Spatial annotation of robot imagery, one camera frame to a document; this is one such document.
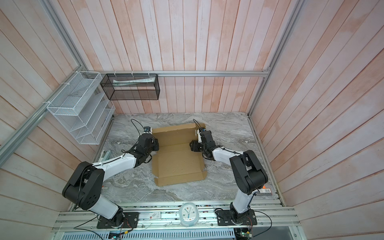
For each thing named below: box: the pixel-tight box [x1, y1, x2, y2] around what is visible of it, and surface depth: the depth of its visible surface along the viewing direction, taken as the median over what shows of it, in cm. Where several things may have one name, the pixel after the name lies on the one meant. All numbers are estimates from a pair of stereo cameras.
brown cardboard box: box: [152, 123, 208, 187], surface depth 92 cm
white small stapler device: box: [98, 150, 112, 163], surface depth 97 cm
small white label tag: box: [149, 211, 161, 219], surface depth 76 cm
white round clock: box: [179, 202, 200, 227], surface depth 75 cm
